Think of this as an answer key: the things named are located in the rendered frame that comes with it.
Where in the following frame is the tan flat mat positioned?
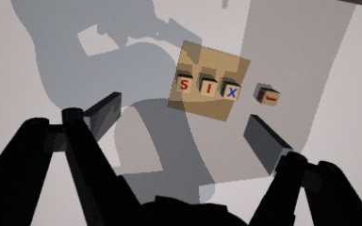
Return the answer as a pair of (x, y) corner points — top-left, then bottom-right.
(167, 41), (250, 122)

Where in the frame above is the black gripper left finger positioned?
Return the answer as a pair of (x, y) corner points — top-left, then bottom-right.
(0, 91), (158, 226)

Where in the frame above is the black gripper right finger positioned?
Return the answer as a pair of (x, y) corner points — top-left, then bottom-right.
(243, 114), (362, 226)

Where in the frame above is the tan letter block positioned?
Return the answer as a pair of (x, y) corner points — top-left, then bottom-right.
(176, 73), (193, 93)
(221, 81), (241, 101)
(256, 88), (280, 106)
(199, 77), (218, 96)

